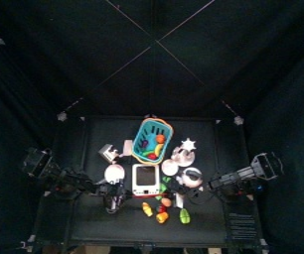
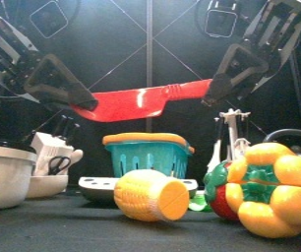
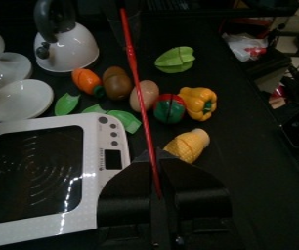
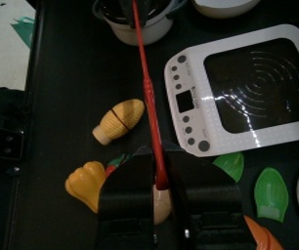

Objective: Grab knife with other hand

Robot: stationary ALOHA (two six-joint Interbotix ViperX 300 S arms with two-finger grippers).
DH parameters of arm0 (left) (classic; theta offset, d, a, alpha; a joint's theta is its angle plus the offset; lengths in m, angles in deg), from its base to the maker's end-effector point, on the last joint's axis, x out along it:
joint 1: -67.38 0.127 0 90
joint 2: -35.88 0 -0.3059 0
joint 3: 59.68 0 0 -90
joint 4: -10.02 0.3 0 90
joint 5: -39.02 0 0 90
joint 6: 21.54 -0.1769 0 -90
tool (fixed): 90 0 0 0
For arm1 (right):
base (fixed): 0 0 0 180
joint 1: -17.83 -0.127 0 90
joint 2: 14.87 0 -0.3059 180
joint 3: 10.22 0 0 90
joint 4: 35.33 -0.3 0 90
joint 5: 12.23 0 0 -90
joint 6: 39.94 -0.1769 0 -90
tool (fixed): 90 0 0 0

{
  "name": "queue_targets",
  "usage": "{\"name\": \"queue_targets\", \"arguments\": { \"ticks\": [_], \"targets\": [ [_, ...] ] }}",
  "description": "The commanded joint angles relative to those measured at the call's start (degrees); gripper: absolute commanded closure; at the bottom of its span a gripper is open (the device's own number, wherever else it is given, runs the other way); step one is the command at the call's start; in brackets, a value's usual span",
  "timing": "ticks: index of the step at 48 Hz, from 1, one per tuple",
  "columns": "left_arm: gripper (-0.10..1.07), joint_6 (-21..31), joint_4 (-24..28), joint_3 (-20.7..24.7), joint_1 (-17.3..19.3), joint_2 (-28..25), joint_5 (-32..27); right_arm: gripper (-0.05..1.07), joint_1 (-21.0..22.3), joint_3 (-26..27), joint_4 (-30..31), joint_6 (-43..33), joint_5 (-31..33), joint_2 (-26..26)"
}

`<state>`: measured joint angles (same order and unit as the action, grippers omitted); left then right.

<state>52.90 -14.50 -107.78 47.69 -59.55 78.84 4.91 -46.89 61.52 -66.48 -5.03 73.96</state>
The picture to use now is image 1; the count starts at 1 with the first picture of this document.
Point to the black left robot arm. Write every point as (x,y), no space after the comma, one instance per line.
(65,178)

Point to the green toy leaf vegetable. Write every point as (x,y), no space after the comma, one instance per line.
(164,185)

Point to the white oval toy plate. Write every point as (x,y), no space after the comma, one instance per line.
(169,167)

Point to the white toy knife block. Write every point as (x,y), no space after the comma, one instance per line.
(109,153)

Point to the white toy utensil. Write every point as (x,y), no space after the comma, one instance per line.
(179,200)

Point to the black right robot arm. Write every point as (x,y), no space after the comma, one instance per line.
(246,173)

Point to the green toy cucumber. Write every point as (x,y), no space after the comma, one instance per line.
(184,216)

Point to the small red toy fruit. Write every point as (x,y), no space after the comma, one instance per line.
(151,156)

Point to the purple toy eggplant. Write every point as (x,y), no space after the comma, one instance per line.
(144,144)

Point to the yellow toy bell pepper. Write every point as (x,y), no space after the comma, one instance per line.
(161,217)

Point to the yellow toy corn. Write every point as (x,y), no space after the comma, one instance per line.
(147,209)

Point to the white rounded kitchen toy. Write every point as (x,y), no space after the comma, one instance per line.
(127,148)

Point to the orange toy fruit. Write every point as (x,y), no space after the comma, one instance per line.
(160,139)

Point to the peach toy egg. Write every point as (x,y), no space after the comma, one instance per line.
(165,202)

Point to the teal basket with orange rim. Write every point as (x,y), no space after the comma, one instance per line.
(152,132)

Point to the white bowl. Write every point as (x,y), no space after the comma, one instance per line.
(114,173)

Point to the yellow toy banana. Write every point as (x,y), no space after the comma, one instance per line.
(157,150)

